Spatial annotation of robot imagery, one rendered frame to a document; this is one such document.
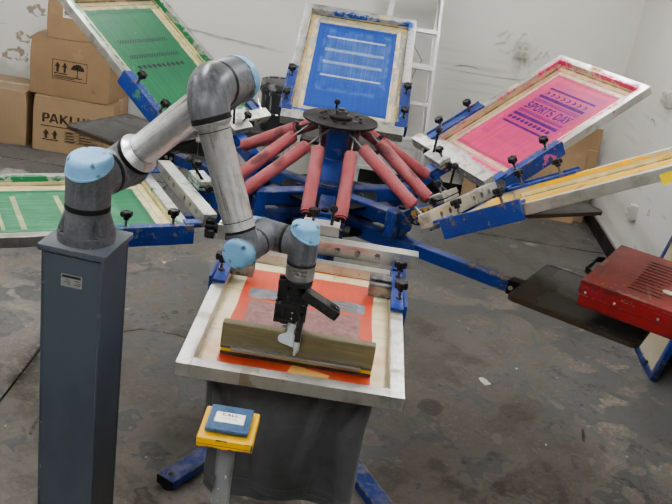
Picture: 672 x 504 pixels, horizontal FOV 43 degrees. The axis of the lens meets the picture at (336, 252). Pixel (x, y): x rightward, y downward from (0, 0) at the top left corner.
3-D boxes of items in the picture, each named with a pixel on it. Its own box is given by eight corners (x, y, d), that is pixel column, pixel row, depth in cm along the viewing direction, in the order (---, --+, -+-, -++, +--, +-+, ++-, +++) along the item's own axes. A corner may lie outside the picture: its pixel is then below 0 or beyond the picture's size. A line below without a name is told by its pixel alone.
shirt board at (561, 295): (661, 326, 309) (668, 306, 305) (631, 367, 276) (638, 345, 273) (351, 211, 370) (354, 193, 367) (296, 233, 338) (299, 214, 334)
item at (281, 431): (351, 519, 242) (376, 390, 225) (193, 494, 242) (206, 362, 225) (351, 512, 245) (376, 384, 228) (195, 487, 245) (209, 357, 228)
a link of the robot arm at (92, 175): (53, 202, 218) (54, 151, 213) (86, 189, 230) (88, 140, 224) (92, 215, 214) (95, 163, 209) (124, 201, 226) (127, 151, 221)
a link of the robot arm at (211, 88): (205, 61, 190) (259, 269, 202) (229, 56, 200) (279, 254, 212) (163, 71, 195) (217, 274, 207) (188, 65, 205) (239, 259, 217)
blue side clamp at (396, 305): (403, 327, 262) (407, 307, 259) (387, 325, 262) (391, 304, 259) (402, 286, 290) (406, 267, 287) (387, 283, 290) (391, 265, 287)
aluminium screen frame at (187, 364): (402, 411, 217) (405, 399, 216) (173, 375, 217) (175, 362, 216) (399, 282, 290) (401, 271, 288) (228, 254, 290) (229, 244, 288)
